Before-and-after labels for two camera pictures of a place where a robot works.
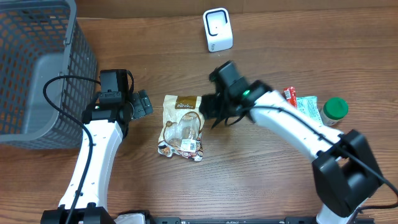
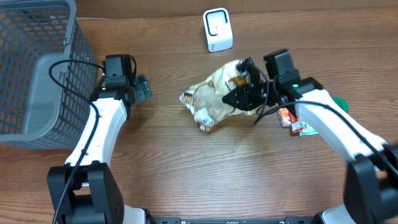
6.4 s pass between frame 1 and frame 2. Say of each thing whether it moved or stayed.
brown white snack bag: moved
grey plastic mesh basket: stayed
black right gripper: moved
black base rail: stayed
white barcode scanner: stayed
